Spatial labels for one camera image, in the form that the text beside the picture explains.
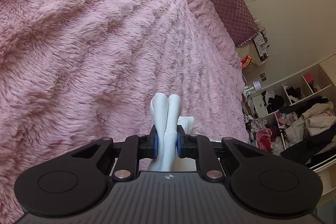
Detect red snack bag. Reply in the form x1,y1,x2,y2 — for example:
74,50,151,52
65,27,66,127
241,55,253,70

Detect white shelf unit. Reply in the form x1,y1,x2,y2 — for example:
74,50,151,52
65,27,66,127
244,55,335,194

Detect pile of clothes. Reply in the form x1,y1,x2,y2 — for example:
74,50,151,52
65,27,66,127
246,96,335,170

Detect pink fluffy blanket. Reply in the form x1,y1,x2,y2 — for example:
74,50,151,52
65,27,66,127
1,0,248,223

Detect light grey sweatshirt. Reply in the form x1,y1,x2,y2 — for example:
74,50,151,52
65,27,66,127
148,92,224,172

